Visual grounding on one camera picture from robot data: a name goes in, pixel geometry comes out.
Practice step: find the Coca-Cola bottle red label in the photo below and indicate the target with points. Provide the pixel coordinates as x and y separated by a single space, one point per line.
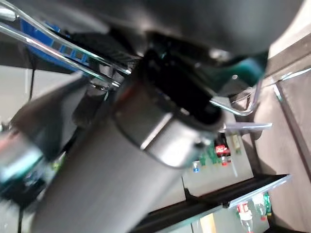
219 148

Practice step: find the green plastic bottle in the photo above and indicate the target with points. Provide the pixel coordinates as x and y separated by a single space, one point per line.
267 201

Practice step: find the black metal shelf board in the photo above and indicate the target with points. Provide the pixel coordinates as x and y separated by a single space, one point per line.
206 201

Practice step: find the Pepsi bottle blue label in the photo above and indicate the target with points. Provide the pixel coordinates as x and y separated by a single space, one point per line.
195 168

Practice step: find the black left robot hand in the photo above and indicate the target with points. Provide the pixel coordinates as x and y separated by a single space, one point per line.
109 182

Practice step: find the pale yellow tea bottle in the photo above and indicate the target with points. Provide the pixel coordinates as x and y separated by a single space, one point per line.
236 144

